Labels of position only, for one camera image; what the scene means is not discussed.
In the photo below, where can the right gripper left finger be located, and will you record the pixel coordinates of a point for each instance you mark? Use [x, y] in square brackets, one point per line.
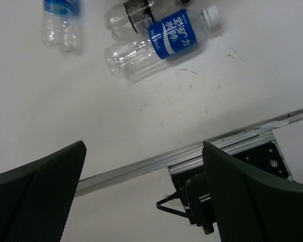
[36, 198]

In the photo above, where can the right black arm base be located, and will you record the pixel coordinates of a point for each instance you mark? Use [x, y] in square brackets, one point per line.
[217, 192]

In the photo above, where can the large blue label bottle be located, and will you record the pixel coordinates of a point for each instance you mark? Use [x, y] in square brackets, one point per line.
[167, 40]

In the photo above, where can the small blue label bottle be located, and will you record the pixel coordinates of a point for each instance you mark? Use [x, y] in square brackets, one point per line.
[60, 25]

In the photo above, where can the black label clear bottle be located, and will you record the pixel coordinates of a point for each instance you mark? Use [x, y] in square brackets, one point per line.
[131, 19]

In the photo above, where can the aluminium front rail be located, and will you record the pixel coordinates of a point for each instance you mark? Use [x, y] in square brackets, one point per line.
[189, 157]

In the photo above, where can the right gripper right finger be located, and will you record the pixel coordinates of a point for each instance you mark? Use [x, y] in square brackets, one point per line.
[278, 202]

